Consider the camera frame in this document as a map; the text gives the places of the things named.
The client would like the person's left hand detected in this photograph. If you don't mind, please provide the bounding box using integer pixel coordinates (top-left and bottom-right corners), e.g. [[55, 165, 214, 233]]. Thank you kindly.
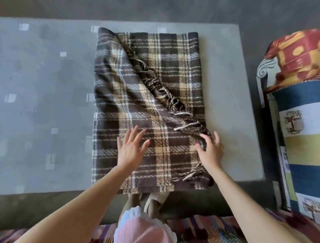
[[116, 125, 151, 174]]

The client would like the person's right hand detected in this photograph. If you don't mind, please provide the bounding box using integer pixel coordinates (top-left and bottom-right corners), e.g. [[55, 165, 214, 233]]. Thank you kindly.
[[195, 131, 225, 172]]

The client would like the brown plaid fringed blanket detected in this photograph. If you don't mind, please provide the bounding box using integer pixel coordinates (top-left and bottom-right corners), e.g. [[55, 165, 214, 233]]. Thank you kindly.
[[91, 27, 215, 194]]

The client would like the person's left forearm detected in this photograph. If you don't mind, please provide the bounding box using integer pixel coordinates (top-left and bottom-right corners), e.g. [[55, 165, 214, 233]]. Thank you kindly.
[[14, 166, 137, 243]]

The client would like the person's right forearm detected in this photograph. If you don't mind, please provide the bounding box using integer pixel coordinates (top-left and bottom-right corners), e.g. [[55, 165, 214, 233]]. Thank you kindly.
[[207, 166, 314, 243]]

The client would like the person's left foot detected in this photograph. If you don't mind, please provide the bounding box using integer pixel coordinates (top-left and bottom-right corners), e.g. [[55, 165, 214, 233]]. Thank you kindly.
[[126, 192, 144, 213]]

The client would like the person's foot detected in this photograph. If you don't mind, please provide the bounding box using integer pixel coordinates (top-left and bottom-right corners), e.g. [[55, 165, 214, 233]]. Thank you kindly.
[[144, 192, 171, 219], [126, 192, 144, 213]]

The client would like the person's right foot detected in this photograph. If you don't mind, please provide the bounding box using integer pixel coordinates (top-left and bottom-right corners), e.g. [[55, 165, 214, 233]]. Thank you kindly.
[[144, 192, 171, 219]]

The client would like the colourful striped woven rug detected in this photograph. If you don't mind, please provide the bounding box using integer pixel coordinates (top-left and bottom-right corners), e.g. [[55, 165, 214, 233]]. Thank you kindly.
[[0, 209, 320, 243]]

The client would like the pink ruffled dress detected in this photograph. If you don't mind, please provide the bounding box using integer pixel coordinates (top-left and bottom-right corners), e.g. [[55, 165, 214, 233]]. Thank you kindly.
[[114, 206, 177, 243]]

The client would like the striped blue green seat cover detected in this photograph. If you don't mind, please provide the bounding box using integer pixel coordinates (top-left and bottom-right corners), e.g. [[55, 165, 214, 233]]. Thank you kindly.
[[268, 80, 320, 224]]

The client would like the red yellow patterned cushion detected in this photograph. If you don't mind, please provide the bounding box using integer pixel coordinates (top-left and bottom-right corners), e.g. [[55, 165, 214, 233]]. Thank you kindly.
[[264, 29, 320, 92]]

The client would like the white carved armchair frame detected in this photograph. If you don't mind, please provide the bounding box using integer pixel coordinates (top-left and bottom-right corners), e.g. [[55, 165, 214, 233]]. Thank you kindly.
[[256, 57, 278, 108]]

